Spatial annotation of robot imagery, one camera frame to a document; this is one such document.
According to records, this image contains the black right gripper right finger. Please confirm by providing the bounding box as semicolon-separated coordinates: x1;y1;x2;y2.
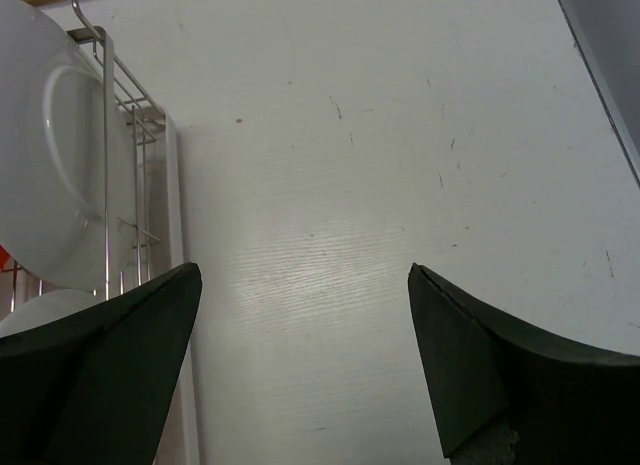
408;264;639;464

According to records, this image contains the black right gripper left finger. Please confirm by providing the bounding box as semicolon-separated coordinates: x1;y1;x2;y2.
1;262;202;464

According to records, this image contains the large white plate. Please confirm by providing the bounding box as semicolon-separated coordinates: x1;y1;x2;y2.
1;289;101;338
1;0;135;291

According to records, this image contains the wire dish rack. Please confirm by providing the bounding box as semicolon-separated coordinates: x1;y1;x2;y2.
0;0;169;311

